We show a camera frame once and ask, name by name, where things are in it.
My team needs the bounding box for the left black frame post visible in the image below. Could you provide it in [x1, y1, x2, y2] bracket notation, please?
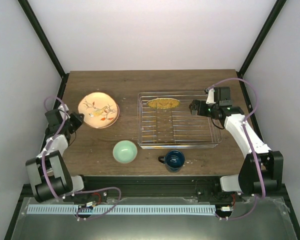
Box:
[17, 0, 67, 78]

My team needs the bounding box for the dark blue mug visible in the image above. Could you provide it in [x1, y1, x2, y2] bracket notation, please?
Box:
[158, 150, 186, 173]

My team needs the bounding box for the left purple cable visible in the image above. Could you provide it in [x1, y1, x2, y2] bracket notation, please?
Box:
[41, 95, 122, 222]

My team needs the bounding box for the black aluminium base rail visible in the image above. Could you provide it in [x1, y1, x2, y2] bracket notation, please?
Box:
[22, 175, 243, 203]

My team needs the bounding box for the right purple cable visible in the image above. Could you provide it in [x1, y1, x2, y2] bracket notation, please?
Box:
[204, 77, 267, 222]

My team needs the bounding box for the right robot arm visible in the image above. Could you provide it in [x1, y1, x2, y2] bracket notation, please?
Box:
[189, 99, 284, 202]

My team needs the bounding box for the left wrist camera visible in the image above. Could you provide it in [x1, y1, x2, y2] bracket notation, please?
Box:
[44, 109, 65, 132]

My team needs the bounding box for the mint green bowl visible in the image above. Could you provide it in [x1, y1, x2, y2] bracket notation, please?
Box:
[112, 140, 138, 164]

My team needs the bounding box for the chrome wire dish rack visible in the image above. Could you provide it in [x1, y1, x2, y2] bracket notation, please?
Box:
[137, 91, 222, 149]

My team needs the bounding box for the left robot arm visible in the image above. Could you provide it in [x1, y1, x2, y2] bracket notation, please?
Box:
[25, 110, 92, 203]

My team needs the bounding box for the metal front panel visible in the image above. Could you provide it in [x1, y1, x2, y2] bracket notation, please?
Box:
[11, 197, 298, 240]

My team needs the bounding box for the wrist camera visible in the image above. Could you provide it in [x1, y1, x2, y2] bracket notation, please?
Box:
[44, 109, 65, 132]
[205, 86, 233, 107]

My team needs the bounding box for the black frame post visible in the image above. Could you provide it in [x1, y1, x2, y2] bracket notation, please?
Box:
[238, 0, 287, 76]
[17, 0, 67, 78]

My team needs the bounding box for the right black frame post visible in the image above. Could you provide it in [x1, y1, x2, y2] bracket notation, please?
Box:
[238, 0, 287, 76]

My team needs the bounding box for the light blue slotted strip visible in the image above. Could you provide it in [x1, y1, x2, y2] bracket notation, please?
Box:
[26, 204, 216, 216]

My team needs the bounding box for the pink plate with bird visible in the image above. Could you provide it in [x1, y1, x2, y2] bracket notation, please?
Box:
[77, 92, 120, 129]

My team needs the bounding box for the woven bamboo-pattern plate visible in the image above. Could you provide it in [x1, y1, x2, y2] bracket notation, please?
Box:
[146, 97, 180, 110]

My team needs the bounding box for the purple cable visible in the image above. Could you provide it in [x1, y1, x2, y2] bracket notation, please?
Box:
[204, 77, 267, 222]
[41, 95, 122, 222]

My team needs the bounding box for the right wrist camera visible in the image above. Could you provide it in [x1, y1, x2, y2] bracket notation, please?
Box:
[205, 86, 233, 107]

